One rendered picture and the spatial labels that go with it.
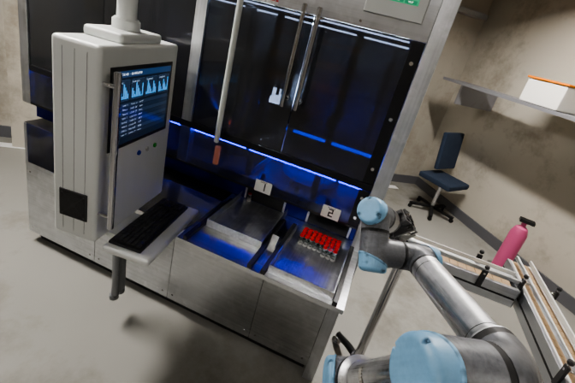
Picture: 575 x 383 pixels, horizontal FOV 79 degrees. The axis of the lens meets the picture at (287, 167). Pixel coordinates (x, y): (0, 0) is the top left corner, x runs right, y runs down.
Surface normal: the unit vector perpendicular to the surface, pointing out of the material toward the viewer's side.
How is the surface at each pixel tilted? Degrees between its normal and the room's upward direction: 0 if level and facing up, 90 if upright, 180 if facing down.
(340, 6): 90
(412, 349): 84
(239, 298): 90
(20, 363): 0
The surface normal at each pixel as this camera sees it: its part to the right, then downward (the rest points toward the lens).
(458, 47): 0.26, 0.43
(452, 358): 0.19, -0.76
